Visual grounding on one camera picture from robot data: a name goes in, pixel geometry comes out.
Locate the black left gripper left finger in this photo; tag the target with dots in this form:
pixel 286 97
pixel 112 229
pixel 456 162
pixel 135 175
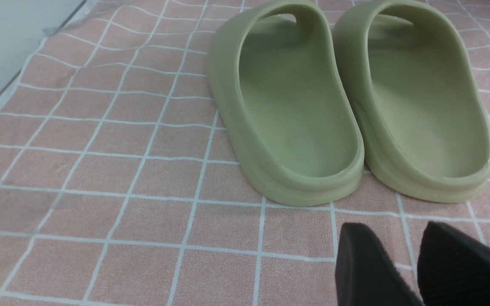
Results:
pixel 365 274

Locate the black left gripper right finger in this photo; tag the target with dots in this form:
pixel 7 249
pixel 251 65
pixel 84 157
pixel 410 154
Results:
pixel 453 268

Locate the green right slide slipper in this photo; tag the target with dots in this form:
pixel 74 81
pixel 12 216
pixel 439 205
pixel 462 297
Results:
pixel 408 78

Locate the green slide slipper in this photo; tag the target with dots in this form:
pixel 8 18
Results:
pixel 272 73
pixel 408 78

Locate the green left slide slipper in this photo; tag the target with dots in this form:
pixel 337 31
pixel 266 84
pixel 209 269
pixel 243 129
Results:
pixel 272 73

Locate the pink checkered tablecloth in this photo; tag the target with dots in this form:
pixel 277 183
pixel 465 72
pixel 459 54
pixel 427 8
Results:
pixel 119 187

